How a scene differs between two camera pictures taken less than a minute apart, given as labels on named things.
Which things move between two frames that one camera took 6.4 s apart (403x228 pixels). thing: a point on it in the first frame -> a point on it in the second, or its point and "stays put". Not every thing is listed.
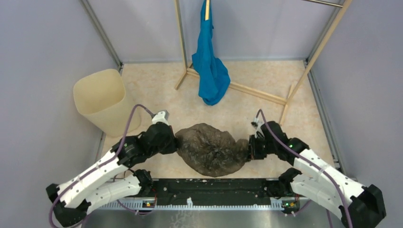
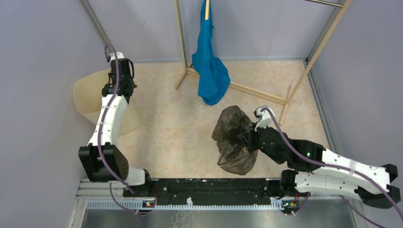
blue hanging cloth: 213,75 stays put
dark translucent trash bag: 211,150 -> 230,132
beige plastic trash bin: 101,98 stays put
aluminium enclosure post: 102,35 stays put
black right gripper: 253,154 stays put
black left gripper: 173,145 -> 130,77
